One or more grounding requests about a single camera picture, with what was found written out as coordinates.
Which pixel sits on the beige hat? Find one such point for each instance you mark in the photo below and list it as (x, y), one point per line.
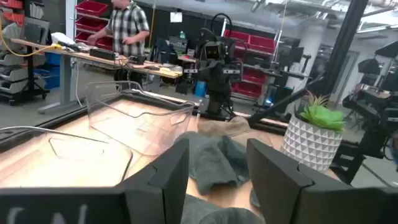
(224, 127)

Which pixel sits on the black cart gray trays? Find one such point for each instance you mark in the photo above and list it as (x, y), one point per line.
(12, 74)

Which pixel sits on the black box on desk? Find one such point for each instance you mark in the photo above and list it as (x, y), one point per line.
(102, 54)

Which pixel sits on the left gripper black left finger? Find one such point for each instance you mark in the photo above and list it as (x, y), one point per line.
(161, 186)

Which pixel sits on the blue storage bin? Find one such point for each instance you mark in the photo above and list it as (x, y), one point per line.
(49, 79)
(53, 59)

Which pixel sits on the long wooden desk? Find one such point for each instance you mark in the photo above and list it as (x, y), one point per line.
(93, 57)

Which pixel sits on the blue container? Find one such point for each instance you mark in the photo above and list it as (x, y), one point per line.
(200, 89)

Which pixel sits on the black frame post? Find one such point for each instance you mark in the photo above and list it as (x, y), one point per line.
(342, 46)

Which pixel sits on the white paper sign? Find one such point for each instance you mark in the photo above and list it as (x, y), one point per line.
(176, 17)

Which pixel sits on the person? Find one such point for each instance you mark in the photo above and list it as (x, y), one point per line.
(127, 28)

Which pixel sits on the clear plastic bin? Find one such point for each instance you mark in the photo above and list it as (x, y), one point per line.
(77, 161)
(140, 130)

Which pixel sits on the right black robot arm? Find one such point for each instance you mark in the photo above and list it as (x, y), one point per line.
(217, 99)

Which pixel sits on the gray green hat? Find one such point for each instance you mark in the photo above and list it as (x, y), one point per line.
(214, 161)
(217, 214)

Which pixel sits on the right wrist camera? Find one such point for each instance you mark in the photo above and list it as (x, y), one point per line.
(214, 51)

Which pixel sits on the red storage bin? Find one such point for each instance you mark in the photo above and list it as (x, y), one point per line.
(104, 43)
(261, 43)
(248, 89)
(91, 7)
(237, 35)
(255, 76)
(90, 24)

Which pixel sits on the black robot workstation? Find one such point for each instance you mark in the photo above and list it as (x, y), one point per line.
(367, 105)

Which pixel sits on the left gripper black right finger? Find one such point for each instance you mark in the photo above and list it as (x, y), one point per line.
(273, 186)

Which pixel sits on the white geometric pot green plant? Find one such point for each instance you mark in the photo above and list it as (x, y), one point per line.
(311, 146)

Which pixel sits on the white round pillar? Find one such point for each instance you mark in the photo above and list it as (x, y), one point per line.
(308, 46)

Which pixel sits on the black softbox light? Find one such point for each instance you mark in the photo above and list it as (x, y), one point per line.
(369, 67)
(387, 50)

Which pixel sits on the black diagonal frame brace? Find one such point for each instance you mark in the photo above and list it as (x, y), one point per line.
(280, 104)

